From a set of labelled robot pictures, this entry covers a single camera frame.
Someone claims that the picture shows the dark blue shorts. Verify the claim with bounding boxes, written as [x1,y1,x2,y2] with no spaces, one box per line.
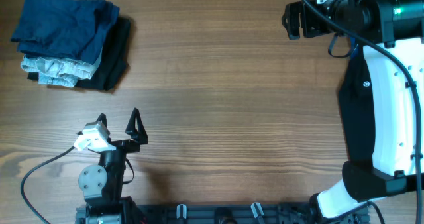
[11,0,120,64]

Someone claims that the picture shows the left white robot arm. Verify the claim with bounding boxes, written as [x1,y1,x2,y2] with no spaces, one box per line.
[74,108,148,224]

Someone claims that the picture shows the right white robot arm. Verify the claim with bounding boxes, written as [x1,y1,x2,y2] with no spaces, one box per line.
[282,0,423,223]

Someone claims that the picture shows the blue garment under shirt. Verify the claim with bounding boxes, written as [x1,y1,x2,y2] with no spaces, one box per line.
[350,44,358,59]

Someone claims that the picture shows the folded black garment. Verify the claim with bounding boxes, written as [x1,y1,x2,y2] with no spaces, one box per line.
[27,17,131,91]

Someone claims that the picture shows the folded light blue jeans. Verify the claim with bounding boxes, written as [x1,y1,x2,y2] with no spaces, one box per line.
[21,55,101,87]

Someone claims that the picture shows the black logo shirt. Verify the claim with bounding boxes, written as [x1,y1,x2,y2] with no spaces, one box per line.
[338,48,376,168]

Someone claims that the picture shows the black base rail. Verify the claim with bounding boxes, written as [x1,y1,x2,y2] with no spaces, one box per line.
[75,202,312,224]

